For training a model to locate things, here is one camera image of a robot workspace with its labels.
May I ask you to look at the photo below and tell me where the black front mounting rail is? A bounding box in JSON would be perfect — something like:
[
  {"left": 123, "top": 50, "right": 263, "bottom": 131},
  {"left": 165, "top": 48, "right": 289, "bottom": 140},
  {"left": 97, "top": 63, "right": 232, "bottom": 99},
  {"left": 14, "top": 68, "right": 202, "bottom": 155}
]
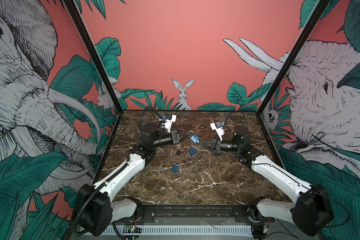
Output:
[{"left": 113, "top": 204, "right": 274, "bottom": 224}]

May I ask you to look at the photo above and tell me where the white perforated strip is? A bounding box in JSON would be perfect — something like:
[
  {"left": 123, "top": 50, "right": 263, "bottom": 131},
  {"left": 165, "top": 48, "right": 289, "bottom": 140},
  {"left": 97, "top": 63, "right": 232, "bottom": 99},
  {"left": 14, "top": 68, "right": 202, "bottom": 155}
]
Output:
[{"left": 117, "top": 225, "right": 253, "bottom": 237}]

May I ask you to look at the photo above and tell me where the black right corner post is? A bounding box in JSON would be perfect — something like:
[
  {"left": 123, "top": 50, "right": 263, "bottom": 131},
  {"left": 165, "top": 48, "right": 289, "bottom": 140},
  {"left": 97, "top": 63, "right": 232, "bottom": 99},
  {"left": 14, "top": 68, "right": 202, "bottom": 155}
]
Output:
[{"left": 256, "top": 0, "right": 330, "bottom": 115}]

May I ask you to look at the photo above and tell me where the black corner post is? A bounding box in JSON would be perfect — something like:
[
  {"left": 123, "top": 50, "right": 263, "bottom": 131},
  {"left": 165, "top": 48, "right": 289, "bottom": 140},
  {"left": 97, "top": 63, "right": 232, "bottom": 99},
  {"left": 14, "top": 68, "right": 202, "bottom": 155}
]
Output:
[
  {"left": 256, "top": 0, "right": 330, "bottom": 115},
  {"left": 63, "top": 0, "right": 124, "bottom": 115}
]

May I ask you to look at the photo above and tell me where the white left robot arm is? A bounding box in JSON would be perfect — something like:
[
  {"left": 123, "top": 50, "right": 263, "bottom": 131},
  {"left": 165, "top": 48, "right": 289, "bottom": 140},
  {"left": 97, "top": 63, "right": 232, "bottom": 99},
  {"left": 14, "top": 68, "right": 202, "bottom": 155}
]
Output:
[{"left": 69, "top": 119, "right": 181, "bottom": 238}]

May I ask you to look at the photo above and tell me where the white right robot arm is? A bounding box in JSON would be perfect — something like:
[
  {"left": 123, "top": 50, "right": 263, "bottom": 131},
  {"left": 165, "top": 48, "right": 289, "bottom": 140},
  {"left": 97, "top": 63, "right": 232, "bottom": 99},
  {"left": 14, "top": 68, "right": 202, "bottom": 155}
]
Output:
[{"left": 191, "top": 123, "right": 335, "bottom": 240}]

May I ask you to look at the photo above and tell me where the black left corner post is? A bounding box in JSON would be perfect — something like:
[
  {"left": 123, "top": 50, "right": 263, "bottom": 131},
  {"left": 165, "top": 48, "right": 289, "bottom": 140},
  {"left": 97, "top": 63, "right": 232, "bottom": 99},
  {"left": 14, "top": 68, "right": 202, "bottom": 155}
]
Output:
[{"left": 63, "top": 0, "right": 124, "bottom": 115}]

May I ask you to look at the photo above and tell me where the black corrugated left cable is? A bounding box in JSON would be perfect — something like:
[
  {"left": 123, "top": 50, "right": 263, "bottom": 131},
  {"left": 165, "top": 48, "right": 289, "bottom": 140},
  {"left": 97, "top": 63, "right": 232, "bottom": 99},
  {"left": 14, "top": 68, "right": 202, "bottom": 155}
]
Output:
[{"left": 71, "top": 161, "right": 130, "bottom": 236}]

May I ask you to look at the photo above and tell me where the large blue padlock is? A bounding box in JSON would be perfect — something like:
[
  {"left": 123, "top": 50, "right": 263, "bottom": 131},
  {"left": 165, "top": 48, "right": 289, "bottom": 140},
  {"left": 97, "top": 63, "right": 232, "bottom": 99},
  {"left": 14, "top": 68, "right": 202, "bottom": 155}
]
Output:
[{"left": 189, "top": 148, "right": 197, "bottom": 156}]

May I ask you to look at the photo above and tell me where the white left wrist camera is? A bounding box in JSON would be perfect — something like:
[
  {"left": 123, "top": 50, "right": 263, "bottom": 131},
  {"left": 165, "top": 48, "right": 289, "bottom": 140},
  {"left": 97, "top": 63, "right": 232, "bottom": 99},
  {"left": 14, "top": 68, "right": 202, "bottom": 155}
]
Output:
[{"left": 162, "top": 114, "right": 177, "bottom": 133}]

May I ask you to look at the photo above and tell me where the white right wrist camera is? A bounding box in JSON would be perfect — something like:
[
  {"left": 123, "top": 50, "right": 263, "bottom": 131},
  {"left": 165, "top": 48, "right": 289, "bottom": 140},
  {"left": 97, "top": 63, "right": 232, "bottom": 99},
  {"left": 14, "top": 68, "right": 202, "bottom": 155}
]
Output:
[{"left": 210, "top": 121, "right": 225, "bottom": 141}]

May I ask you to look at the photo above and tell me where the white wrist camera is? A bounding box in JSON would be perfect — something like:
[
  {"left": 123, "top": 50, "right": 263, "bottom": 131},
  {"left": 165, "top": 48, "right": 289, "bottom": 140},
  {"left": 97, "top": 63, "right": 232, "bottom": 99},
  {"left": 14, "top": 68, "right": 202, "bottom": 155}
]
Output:
[
  {"left": 210, "top": 121, "right": 225, "bottom": 141},
  {"left": 162, "top": 114, "right": 177, "bottom": 133}
]

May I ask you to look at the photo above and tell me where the small circuit board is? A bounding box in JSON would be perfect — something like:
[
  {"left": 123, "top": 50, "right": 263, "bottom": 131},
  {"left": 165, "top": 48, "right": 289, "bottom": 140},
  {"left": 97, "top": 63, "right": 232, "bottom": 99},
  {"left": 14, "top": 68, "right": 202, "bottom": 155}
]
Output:
[{"left": 123, "top": 225, "right": 143, "bottom": 235}]

